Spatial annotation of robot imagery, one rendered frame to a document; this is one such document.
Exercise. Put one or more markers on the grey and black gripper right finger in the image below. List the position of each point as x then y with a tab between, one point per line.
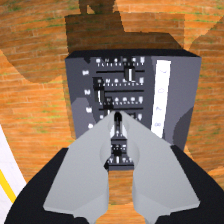
166	181

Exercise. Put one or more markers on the dark grey lighting desk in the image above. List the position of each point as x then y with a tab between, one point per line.
157	87

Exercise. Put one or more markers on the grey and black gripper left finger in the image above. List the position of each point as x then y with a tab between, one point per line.
73	183

